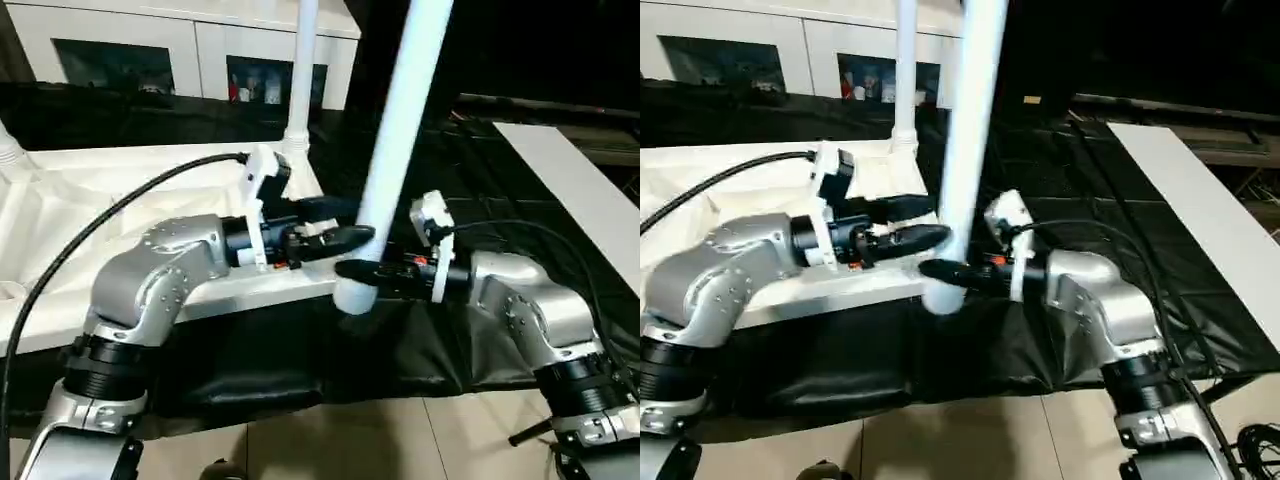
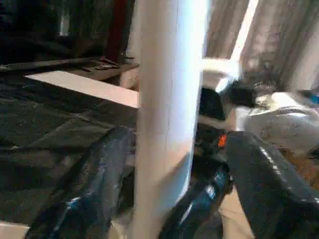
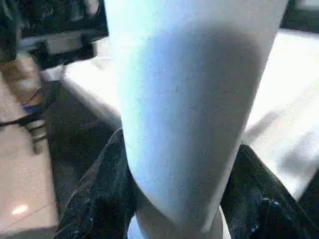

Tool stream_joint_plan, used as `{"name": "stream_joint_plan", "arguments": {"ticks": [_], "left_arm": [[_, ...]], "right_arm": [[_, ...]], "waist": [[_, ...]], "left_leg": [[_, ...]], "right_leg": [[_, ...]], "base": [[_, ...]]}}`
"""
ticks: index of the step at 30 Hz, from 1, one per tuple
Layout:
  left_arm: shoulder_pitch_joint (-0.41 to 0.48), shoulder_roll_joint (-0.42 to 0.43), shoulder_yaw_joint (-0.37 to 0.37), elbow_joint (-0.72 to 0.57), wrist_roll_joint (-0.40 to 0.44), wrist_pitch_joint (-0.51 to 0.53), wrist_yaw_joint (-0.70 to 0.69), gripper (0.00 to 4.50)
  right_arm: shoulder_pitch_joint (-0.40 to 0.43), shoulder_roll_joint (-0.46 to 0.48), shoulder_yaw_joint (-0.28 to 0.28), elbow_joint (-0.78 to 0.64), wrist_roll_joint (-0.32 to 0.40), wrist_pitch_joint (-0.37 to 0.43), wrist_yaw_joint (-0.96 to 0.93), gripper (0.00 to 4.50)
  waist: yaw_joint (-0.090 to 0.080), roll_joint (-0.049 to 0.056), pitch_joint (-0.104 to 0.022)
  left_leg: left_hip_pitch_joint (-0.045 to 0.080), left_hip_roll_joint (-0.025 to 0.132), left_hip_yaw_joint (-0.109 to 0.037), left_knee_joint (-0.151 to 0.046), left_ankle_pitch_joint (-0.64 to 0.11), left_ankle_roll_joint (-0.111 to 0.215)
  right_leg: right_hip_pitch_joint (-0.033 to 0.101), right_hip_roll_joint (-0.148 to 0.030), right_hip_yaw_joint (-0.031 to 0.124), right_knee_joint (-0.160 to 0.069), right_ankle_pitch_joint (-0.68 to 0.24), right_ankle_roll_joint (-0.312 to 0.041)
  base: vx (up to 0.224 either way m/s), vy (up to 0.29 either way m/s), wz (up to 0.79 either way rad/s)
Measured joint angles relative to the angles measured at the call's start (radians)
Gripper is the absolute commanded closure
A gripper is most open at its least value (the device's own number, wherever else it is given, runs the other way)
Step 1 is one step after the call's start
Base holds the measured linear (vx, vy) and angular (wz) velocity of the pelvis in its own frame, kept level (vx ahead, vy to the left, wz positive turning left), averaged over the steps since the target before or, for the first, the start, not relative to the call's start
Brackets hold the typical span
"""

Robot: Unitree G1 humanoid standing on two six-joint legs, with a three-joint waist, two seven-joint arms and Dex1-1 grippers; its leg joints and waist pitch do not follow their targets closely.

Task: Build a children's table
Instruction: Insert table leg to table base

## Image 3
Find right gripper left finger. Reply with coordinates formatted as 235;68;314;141
54;128;138;239

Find white plastic table leg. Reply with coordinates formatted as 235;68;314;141
102;0;290;239

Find white plastic table top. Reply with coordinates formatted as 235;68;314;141
62;27;319;200

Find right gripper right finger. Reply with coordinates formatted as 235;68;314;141
219;143;319;239

